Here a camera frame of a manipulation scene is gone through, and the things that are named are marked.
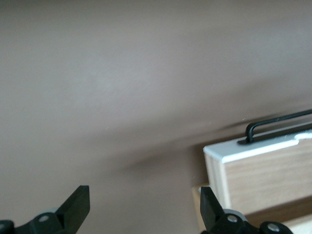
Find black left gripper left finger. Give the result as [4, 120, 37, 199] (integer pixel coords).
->
[0, 185, 90, 234]

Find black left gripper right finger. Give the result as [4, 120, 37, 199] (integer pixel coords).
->
[200, 186, 292, 234]

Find white-fronted wooden drawer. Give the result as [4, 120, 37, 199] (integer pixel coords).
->
[203, 131, 312, 218]

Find black metal drawer handle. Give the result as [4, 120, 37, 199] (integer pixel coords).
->
[237, 109, 312, 146]

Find light wooden cabinet box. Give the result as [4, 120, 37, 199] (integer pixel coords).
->
[191, 184, 312, 234]

